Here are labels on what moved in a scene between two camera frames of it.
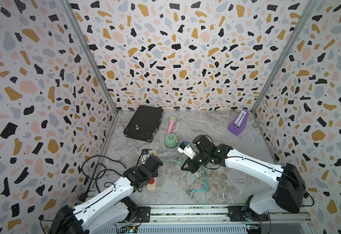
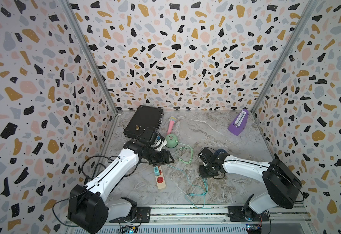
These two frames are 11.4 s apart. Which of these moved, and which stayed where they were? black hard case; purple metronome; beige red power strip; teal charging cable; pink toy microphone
Moved: beige red power strip; teal charging cable
Stayed: purple metronome; black hard case; pink toy microphone
